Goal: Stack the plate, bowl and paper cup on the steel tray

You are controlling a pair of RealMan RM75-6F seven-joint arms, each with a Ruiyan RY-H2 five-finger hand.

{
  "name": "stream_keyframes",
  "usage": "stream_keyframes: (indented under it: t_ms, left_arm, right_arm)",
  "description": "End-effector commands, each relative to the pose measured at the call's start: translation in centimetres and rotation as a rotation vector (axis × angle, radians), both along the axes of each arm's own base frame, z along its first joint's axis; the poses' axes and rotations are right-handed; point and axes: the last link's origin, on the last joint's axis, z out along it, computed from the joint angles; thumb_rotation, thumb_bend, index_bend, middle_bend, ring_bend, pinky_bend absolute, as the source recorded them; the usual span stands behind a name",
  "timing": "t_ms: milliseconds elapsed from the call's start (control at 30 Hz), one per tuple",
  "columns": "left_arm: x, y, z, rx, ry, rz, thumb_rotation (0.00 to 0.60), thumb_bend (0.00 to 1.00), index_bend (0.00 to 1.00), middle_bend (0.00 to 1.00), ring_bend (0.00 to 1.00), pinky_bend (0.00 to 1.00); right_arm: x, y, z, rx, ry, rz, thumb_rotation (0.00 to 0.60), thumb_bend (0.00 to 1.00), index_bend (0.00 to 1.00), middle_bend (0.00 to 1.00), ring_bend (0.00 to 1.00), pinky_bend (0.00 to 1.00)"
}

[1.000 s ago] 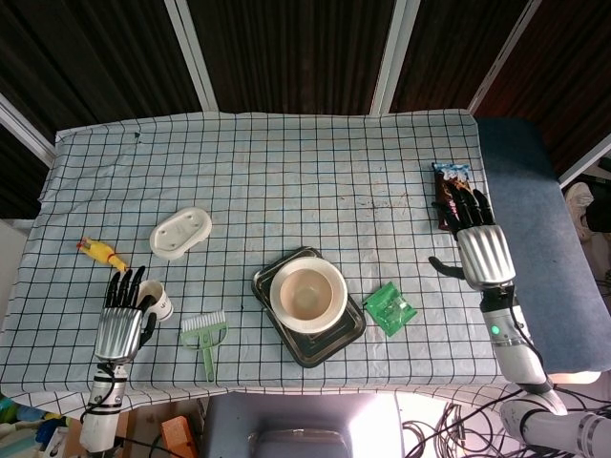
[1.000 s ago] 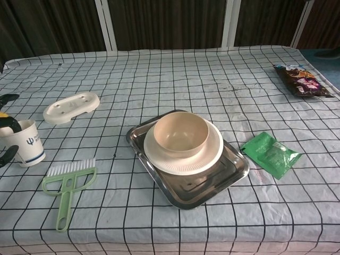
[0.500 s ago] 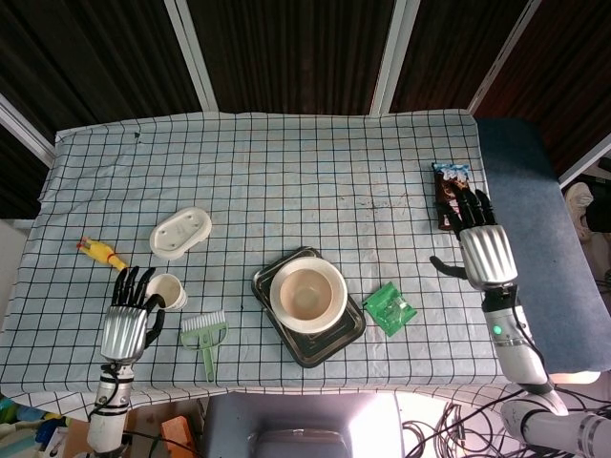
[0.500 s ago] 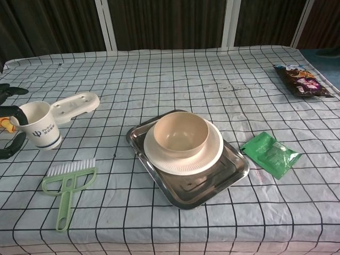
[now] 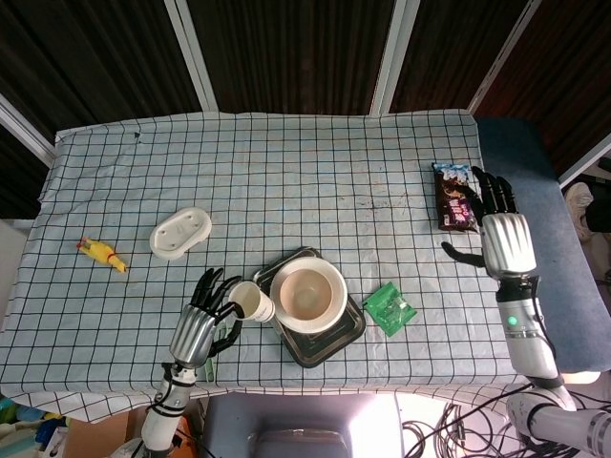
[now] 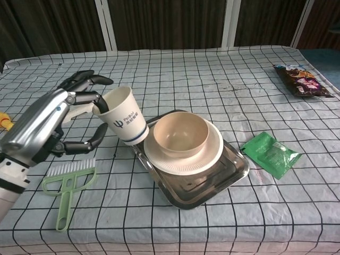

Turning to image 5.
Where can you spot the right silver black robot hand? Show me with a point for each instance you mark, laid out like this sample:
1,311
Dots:
508,243

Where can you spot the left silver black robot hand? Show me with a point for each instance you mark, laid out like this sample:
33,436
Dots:
193,334

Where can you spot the white paper plate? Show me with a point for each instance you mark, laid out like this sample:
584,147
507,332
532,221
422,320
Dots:
310,325

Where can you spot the beige bowl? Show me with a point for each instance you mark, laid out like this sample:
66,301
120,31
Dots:
305,293

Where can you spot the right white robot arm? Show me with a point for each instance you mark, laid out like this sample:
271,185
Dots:
530,348

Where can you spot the rectangular metal tray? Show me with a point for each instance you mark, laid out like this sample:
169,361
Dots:
315,350

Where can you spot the green cleaning brush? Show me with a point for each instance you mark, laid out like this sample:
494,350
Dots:
210,372

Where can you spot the dark chocolate snack bag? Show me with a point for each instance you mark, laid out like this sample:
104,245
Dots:
453,200

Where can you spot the white shoe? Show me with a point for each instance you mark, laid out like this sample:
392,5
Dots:
577,200

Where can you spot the white oval soap dish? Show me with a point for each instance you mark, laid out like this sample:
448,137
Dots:
179,234

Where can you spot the yellow rubber chicken toy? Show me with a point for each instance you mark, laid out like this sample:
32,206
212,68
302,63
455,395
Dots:
100,253

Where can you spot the grey robot torso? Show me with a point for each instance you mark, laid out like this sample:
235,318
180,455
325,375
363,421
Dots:
286,429

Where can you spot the green snack packet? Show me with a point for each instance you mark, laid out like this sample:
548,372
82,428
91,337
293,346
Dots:
389,310

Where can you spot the brown cardboard box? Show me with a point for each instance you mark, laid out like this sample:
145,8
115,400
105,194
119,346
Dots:
95,439

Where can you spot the blue checked tablecloth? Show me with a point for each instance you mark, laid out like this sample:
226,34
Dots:
310,167

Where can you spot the dark brown curtain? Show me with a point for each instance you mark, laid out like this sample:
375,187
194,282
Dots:
296,47

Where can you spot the white frame post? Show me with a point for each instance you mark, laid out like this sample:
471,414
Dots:
391,62
24,129
584,164
193,52
501,57

